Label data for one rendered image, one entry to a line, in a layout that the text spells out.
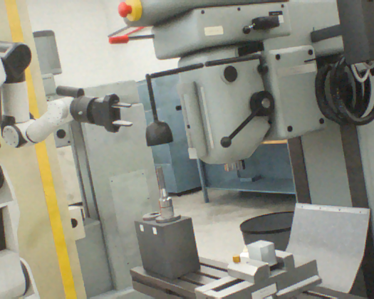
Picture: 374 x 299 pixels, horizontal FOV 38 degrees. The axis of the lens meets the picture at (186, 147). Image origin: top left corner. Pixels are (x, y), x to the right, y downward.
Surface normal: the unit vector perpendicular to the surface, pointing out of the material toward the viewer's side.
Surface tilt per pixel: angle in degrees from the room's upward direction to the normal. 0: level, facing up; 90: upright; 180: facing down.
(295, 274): 90
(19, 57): 106
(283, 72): 90
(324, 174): 90
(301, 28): 90
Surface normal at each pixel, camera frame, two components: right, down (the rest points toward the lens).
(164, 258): -0.83, 0.20
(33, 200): 0.54, -0.03
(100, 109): -0.52, 0.27
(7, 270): 0.76, -0.16
